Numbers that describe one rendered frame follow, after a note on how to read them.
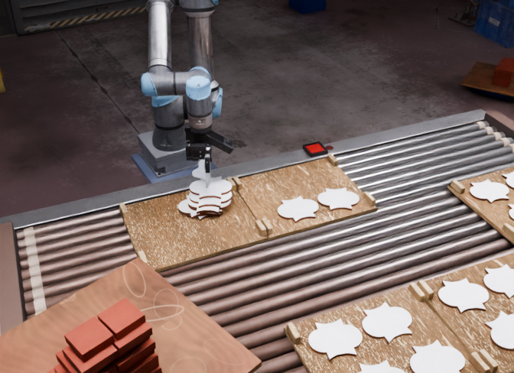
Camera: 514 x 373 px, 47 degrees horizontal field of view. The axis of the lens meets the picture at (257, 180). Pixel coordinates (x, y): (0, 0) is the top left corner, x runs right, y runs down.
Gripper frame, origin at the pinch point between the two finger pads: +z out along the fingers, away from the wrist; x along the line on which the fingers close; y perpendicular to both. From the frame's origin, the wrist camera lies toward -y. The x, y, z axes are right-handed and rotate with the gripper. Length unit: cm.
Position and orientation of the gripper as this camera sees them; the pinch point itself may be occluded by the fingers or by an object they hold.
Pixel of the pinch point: (209, 175)
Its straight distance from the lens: 199.3
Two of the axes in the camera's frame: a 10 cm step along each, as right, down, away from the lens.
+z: 0.0, 8.2, 5.7
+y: -10.0, 0.2, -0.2
